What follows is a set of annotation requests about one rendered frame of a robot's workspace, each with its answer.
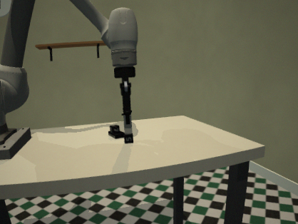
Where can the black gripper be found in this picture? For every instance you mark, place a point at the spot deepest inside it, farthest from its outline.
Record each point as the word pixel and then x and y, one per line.
pixel 125 73

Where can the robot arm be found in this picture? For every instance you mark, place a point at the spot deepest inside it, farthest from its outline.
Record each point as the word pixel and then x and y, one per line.
pixel 120 31

